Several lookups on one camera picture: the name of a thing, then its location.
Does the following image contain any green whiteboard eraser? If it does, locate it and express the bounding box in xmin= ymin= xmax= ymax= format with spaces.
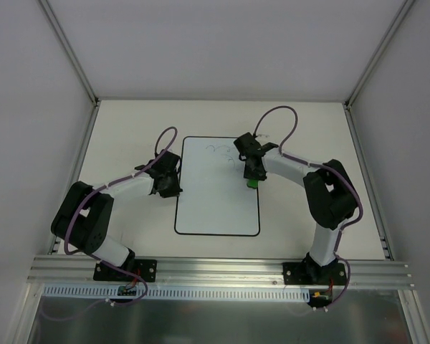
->
xmin=247 ymin=179 xmax=259 ymax=189

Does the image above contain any small whiteboard black frame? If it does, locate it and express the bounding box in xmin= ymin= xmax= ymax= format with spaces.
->
xmin=174 ymin=136 xmax=260 ymax=237

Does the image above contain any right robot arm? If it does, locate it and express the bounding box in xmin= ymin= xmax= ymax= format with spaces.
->
xmin=234 ymin=133 xmax=361 ymax=285

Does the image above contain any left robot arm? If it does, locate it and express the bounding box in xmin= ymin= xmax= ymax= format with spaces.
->
xmin=51 ymin=150 xmax=182 ymax=280

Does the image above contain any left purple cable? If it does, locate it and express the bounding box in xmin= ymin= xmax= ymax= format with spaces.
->
xmin=39 ymin=126 xmax=179 ymax=320

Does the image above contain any purple cable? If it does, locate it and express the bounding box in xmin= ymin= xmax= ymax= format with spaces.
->
xmin=253 ymin=105 xmax=364 ymax=307
xmin=39 ymin=126 xmax=179 ymax=320

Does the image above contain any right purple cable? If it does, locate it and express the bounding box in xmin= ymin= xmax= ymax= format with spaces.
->
xmin=253 ymin=105 xmax=364 ymax=307

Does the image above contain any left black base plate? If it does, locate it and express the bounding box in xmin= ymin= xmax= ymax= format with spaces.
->
xmin=93 ymin=258 xmax=158 ymax=282

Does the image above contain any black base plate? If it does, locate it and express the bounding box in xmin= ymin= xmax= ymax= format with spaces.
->
xmin=282 ymin=261 xmax=347 ymax=286
xmin=93 ymin=258 xmax=158 ymax=282

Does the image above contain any right aluminium frame post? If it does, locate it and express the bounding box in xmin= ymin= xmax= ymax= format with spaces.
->
xmin=345 ymin=0 xmax=416 ymax=259

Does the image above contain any aluminium frame post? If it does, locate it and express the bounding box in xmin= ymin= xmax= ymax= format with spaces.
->
xmin=38 ymin=0 xmax=101 ymax=252
xmin=345 ymin=0 xmax=416 ymax=259

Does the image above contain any white slotted cable duct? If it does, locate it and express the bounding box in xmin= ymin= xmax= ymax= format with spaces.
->
xmin=42 ymin=284 xmax=310 ymax=303

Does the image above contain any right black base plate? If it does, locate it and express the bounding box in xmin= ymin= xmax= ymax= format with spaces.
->
xmin=282 ymin=261 xmax=347 ymax=286

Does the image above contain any aluminium mounting rail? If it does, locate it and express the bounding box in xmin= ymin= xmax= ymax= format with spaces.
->
xmin=27 ymin=254 xmax=416 ymax=290

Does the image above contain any left aluminium frame post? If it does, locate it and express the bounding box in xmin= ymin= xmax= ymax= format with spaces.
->
xmin=38 ymin=0 xmax=101 ymax=252

